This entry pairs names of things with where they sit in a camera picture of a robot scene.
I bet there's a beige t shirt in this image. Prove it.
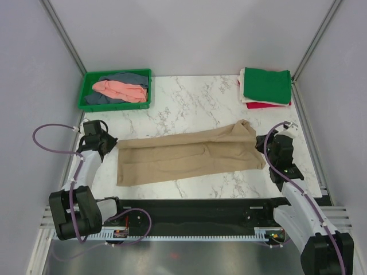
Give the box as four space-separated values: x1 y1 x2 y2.
116 120 266 187

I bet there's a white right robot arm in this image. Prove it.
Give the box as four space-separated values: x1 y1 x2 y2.
109 131 354 274

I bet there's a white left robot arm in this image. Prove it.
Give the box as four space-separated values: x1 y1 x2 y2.
49 120 126 242

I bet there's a blue grey t shirt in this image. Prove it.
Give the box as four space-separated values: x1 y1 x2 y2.
84 73 149 105

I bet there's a folded red t shirt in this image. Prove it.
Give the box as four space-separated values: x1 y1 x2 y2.
237 78 292 109

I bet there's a green plastic bin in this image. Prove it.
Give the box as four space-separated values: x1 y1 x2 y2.
78 69 152 112

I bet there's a salmon pink t shirt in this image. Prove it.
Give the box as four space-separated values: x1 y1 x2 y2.
92 80 147 103

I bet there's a folded green t shirt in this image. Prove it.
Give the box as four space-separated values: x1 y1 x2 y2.
243 66 292 104

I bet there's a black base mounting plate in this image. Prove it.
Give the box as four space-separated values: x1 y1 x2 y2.
108 197 299 237

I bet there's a folded cream t shirt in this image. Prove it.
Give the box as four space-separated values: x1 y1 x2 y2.
238 67 292 104

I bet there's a right aluminium frame post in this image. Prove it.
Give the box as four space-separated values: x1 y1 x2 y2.
291 0 345 84

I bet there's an aluminium frame post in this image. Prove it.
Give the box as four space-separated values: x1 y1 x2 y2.
291 0 345 84
40 0 87 75

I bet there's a white slotted cable duct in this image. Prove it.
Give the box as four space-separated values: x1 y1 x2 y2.
97 227 284 241

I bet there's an aluminium front frame rail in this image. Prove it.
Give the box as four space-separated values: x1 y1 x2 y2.
40 206 352 229

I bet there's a left aluminium frame post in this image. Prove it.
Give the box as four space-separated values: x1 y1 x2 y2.
40 0 87 75

